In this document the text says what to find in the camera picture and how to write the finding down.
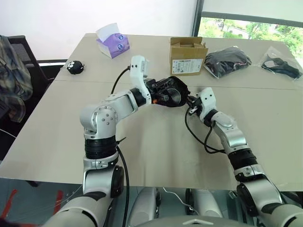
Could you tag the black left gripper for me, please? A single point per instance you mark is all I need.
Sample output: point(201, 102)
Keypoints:
point(157, 91)

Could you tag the dark metal cup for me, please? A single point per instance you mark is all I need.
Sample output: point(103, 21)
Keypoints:
point(174, 95)

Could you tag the silver robot leg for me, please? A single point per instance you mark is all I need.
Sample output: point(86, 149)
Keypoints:
point(204, 203)
point(146, 203)

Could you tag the silver left robot leg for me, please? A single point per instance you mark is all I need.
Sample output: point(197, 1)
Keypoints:
point(146, 203)

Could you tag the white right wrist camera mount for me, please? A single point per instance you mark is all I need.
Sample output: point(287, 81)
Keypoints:
point(208, 99)

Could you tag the purple tissue pack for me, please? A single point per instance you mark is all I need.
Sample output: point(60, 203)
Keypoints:
point(116, 46)

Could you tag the small round black toy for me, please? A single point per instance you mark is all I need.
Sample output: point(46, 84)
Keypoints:
point(75, 67)

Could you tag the black office chair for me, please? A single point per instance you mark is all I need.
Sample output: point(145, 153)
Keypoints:
point(35, 71)

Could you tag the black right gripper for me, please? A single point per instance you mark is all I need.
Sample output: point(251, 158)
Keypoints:
point(195, 105)

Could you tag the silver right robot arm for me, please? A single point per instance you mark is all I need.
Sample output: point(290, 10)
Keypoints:
point(232, 137)

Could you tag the grey robot torso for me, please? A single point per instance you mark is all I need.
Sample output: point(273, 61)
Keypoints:
point(184, 222)

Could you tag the camouflage jacket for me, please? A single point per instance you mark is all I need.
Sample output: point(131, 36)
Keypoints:
point(13, 78)

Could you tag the black window frame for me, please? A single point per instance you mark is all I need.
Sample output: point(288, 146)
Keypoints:
point(248, 17)

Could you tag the silver right robot leg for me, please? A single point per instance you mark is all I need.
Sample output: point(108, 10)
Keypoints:
point(204, 203)

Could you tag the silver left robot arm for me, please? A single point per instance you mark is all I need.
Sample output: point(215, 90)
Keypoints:
point(106, 118)

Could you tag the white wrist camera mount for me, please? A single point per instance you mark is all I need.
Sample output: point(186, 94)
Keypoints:
point(136, 71)
point(208, 99)

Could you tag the plastic bag of black cloth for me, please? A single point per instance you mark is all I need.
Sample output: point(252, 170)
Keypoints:
point(227, 61)

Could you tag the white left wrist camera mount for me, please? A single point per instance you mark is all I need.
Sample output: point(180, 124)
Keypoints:
point(136, 71)

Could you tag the open brown cardboard box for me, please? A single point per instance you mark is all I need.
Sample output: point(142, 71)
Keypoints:
point(187, 63)

